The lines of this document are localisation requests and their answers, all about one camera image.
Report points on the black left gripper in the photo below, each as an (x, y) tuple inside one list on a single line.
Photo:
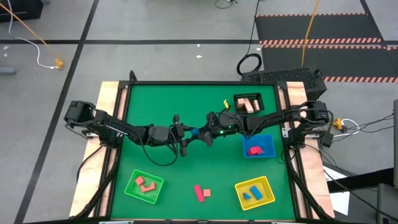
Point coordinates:
[(176, 135)]

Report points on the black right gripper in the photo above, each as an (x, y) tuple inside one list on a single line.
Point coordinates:
[(230, 123)]

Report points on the small blue block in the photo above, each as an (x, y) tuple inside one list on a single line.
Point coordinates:
[(195, 132)]

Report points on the short natural wood block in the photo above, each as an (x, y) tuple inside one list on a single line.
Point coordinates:
[(239, 103)]

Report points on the long natural wood block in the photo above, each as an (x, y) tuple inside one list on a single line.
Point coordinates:
[(248, 107)]

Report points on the red rectangular block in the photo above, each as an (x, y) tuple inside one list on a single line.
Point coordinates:
[(251, 152)]

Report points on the pale peach wood block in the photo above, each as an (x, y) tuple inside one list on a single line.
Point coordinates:
[(256, 105)]

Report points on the long red block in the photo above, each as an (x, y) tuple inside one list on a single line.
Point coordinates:
[(199, 193)]

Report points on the salmon cube block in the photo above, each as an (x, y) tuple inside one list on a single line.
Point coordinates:
[(207, 193)]

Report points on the blue square block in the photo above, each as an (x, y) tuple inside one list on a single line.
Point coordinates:
[(247, 196)]

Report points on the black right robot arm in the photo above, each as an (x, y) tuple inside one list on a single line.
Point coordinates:
[(280, 118)]

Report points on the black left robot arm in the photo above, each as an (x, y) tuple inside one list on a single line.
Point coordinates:
[(118, 127)]

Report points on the black plastic basket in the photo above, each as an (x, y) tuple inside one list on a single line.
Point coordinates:
[(237, 96)]

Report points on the blue plastic basket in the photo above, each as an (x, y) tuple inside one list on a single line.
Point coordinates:
[(267, 141)]

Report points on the green plastic basket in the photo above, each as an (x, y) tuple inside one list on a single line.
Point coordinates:
[(155, 196)]

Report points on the yellow plastic basket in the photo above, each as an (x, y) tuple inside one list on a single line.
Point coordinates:
[(267, 186)]

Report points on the wooden table side board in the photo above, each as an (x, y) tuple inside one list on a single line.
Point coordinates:
[(107, 93), (295, 90)]

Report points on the black computer tower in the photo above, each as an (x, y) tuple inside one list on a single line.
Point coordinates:
[(289, 76)]

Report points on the black power adapter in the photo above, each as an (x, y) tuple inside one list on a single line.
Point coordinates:
[(326, 140)]

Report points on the yellow power plug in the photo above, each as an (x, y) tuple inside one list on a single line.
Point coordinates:
[(338, 124)]

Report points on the white paper sheet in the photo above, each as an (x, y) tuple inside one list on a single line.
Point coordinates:
[(340, 199)]

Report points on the black striped floor mat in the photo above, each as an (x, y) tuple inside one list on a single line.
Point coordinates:
[(335, 28), (342, 62)]

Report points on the black desk edge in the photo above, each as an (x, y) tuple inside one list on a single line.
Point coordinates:
[(357, 182)]

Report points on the grey cabinet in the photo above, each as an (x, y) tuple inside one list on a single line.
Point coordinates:
[(388, 205)]

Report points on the black box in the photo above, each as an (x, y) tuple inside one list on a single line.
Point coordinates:
[(28, 7)]

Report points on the black metal table frame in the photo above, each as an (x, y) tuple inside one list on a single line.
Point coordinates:
[(202, 82)]

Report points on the silver metal bracket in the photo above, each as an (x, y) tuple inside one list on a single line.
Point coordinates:
[(90, 134), (285, 131)]

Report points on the grey vertical post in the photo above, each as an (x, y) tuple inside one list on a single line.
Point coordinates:
[(395, 140)]

